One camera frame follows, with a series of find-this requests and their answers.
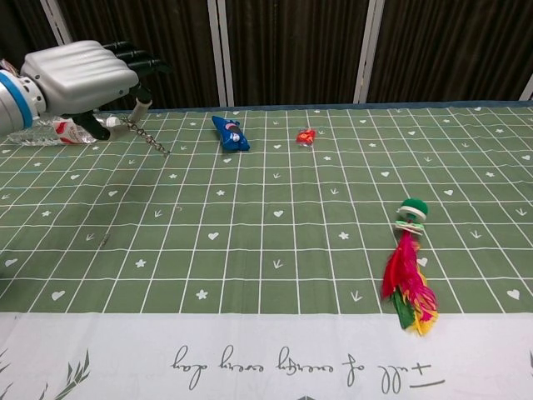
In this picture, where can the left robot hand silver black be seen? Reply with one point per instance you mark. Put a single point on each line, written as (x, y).
(79, 79)

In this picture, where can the colourful feather shuttlecock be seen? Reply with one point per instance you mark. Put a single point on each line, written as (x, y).
(408, 271)

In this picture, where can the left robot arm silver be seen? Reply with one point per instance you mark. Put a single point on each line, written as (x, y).
(14, 104)

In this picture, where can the green grid tablecloth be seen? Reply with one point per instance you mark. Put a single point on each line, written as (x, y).
(266, 233)

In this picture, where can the white partition frame post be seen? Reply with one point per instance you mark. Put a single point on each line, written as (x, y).
(58, 21)
(529, 89)
(368, 50)
(220, 50)

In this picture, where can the blue snack packet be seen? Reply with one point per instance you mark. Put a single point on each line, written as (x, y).
(231, 135)

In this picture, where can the red wrapped candy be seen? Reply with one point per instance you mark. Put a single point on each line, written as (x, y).
(306, 136)

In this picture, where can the clear plastic water bottle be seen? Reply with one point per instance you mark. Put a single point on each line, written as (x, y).
(66, 131)

